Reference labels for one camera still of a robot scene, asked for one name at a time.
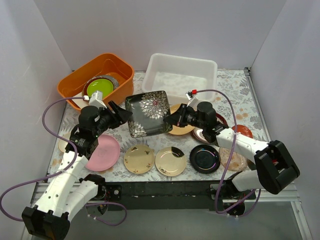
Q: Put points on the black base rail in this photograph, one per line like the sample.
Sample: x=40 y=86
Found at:
x=147 y=195

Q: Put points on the cream floral plate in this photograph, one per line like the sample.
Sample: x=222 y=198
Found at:
x=139 y=159

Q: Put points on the black round plate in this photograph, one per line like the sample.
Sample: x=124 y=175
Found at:
x=205 y=159

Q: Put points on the red small bowl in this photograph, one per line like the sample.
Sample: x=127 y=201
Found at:
x=244 y=130

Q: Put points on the cream plate with green patch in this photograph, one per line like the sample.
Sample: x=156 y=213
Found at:
x=170 y=161

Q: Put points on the white plastic bin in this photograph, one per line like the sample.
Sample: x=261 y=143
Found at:
x=176 y=75

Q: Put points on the floral table mat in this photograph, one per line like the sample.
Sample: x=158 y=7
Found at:
x=242 y=111

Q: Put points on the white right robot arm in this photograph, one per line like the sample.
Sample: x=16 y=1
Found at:
x=275 y=167

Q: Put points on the orange plastic bin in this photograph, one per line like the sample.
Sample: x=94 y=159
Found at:
x=104 y=64

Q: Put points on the small cream bowl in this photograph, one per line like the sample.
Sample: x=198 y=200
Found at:
x=62 y=144

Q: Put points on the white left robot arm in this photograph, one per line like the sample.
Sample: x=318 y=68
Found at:
x=67 y=193

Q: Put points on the yellow bear plate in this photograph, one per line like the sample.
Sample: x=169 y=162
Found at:
x=179 y=131

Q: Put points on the black floral rectangular plate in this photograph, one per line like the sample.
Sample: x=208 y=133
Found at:
x=148 y=112

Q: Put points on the pink speckled glass plate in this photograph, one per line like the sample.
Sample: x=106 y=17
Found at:
x=237 y=163

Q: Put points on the lime green plate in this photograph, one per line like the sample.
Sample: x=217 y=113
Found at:
x=103 y=85

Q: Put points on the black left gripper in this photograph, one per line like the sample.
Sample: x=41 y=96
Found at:
x=114 y=116

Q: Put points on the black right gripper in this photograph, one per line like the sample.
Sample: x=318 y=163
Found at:
x=182 y=116

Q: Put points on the dark red plate in bin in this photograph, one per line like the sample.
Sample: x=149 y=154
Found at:
x=112 y=79

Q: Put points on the red rimmed grey plate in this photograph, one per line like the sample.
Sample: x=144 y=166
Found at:
x=198 y=133

